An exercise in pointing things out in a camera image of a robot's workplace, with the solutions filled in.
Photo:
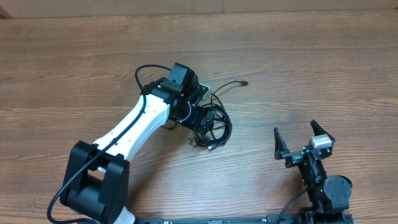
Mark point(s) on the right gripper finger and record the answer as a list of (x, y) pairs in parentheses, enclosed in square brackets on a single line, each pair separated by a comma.
[(280, 145), (318, 130)]

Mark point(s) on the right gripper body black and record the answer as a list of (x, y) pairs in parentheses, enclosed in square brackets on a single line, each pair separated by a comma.
[(295, 157)]

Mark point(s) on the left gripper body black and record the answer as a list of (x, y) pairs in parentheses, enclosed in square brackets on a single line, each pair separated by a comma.
[(194, 120)]

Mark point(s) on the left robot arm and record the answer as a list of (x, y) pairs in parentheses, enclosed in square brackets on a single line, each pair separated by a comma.
[(96, 180)]

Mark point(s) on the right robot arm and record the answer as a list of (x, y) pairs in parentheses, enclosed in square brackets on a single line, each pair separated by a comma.
[(328, 195)]

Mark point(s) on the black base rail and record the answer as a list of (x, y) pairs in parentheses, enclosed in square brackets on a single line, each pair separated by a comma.
[(269, 219)]

